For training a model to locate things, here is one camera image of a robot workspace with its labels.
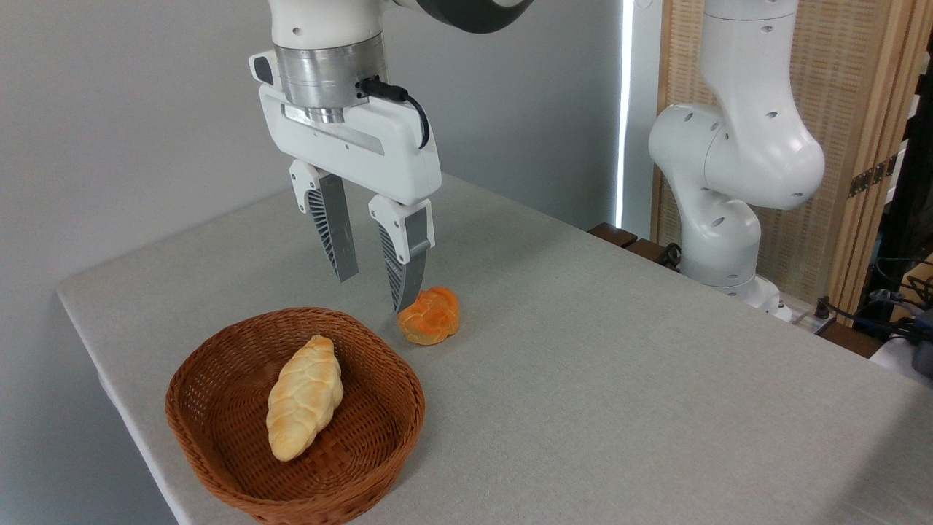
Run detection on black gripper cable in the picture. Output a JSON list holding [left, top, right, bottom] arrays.
[[357, 76, 432, 150]]

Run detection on pale braided bread loaf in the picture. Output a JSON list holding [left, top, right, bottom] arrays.
[[265, 335, 344, 462]]

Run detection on brown wicker basket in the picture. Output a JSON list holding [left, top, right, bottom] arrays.
[[165, 307, 426, 525]]

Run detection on dark wooden table edge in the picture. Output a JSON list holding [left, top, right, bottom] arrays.
[[587, 222, 682, 272]]

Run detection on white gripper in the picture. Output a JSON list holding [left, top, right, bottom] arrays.
[[249, 50, 442, 313]]

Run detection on grey tablecloth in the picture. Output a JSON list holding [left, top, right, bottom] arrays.
[[56, 173, 933, 525]]

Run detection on round orange bread bun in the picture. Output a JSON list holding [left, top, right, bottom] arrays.
[[397, 287, 461, 346]]

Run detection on rattan wooden folding screen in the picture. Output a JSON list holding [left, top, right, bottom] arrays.
[[651, 0, 933, 316]]

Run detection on brass screen hinge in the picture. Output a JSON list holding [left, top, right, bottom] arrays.
[[848, 155, 899, 198]]

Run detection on black cable bundle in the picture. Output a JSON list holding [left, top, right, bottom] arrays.
[[813, 255, 933, 345]]

